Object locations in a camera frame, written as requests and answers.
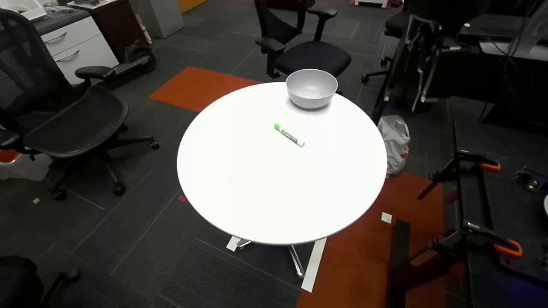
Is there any orange handled clamp lower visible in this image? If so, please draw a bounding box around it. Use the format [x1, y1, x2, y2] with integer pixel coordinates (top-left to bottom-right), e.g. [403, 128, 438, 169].
[438, 221, 523, 258]

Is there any black padded office chair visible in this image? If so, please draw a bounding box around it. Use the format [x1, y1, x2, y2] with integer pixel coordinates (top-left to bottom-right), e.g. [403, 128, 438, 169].
[254, 0, 352, 79]

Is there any green and white marker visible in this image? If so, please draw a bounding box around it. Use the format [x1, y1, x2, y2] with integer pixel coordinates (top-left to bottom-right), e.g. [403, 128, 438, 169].
[275, 123, 306, 147]

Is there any orange handled clamp upper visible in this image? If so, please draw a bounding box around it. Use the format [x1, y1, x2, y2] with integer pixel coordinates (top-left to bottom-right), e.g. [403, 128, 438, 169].
[417, 149, 504, 202]

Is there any black mesh office chair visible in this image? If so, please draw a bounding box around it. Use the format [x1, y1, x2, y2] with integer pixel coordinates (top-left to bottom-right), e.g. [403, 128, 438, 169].
[0, 9, 160, 200]

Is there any white round table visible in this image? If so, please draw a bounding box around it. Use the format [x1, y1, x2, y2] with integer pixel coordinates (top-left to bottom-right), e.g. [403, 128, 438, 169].
[177, 82, 388, 291]

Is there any grey bowl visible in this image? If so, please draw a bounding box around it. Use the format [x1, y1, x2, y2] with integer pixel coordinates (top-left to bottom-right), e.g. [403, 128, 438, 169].
[287, 68, 340, 109]

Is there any orange handled clamp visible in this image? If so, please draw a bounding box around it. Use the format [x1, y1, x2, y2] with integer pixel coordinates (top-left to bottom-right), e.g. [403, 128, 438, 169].
[417, 149, 504, 202]
[438, 221, 523, 258]

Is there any white plastic bag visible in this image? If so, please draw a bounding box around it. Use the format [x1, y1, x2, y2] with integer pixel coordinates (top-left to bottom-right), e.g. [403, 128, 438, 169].
[379, 115, 412, 176]

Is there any white drawer cabinet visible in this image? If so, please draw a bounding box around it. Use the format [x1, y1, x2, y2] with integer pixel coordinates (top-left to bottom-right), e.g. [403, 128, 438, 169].
[37, 17, 119, 86]

